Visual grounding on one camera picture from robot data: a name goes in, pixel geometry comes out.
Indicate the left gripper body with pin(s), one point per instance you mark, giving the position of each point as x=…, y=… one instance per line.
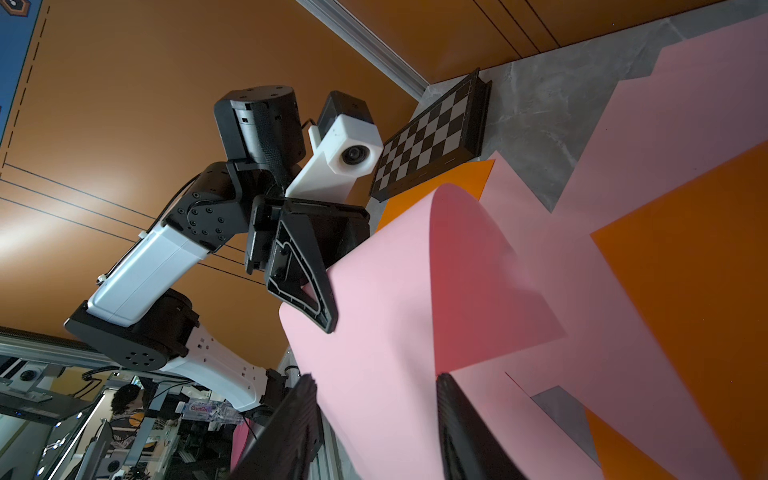
x=323, y=232

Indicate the pink paper lower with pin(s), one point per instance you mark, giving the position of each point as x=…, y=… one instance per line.
x=631, y=179

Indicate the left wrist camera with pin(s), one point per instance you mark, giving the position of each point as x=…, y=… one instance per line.
x=346, y=145

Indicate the black white chessboard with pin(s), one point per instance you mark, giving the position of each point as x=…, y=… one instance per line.
x=448, y=133

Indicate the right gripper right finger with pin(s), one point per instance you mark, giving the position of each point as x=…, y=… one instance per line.
x=469, y=451

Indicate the pink paper top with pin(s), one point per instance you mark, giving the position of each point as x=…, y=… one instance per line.
x=438, y=289

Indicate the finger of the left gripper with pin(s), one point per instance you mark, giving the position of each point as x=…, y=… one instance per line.
x=296, y=272

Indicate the orange paper right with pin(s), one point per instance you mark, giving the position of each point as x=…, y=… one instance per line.
x=694, y=264

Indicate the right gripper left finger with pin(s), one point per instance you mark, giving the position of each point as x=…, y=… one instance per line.
x=291, y=440

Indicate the pink paper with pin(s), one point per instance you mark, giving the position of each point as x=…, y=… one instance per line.
x=631, y=179
x=438, y=289

